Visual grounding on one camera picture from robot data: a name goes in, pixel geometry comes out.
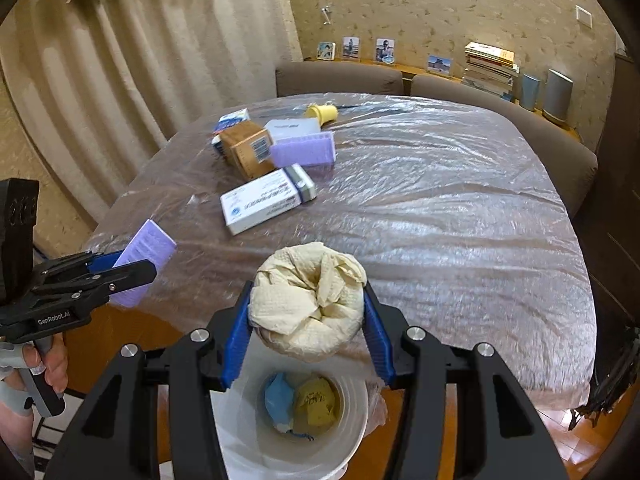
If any beige paper towel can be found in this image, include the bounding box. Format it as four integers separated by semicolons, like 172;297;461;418
247;241;368;363

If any white labelled bottle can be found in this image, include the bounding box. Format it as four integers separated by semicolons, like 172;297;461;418
220;163;318;237

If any stack of books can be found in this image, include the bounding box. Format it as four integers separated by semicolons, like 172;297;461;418
461;41;521;101

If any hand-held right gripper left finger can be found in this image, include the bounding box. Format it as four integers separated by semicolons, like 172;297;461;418
42;280;256;480

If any brown upholstered chair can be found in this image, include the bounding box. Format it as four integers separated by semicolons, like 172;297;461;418
275;62;404;99
410;74;599;218

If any clear plastic trash bag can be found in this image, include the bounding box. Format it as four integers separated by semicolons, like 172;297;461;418
82;92;599;411

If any white round trash bin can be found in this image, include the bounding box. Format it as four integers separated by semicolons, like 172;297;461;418
210;339;372;480

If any wooden wall ledge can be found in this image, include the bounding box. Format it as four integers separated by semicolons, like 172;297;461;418
302;56;584;144

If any blue face mask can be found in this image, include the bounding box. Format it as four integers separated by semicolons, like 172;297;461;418
264;372;301;433

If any person's left hand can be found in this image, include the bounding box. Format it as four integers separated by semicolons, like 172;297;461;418
21;332;69;396

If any beige curtain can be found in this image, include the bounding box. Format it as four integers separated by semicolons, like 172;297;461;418
0;0;304;228

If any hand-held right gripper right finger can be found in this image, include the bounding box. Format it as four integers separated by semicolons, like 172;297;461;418
362;285;569;480

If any person's left forearm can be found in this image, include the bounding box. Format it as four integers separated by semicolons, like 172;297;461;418
0;400;37;478

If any ribbed purple box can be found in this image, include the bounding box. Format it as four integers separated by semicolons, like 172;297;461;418
269;131;337;170

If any yellow paper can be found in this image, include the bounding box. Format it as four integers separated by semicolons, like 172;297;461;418
292;377;337;429

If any dark wooden cabinet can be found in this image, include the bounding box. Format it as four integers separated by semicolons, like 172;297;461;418
570;52;640;332

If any yellow plastic object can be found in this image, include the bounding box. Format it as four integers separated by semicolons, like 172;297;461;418
305;102;342;126

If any grey speaker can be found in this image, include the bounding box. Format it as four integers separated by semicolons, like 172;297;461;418
542;69;575;124
520;72;542;111

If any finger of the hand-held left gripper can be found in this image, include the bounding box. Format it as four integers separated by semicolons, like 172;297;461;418
0;259;158;328
31;250;126;286

